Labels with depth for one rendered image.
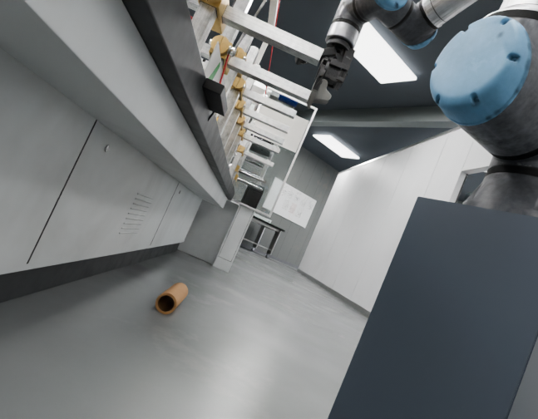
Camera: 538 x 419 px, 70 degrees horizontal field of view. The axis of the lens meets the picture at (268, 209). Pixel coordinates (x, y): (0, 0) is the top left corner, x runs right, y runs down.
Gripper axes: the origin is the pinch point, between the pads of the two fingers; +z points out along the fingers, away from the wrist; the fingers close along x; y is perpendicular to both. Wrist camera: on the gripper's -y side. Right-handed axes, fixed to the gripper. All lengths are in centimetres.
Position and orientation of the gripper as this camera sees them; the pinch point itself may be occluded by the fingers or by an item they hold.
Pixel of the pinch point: (308, 103)
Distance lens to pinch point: 118.3
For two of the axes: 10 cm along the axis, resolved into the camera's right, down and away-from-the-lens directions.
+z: -3.7, 9.2, -0.7
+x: -0.6, 0.6, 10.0
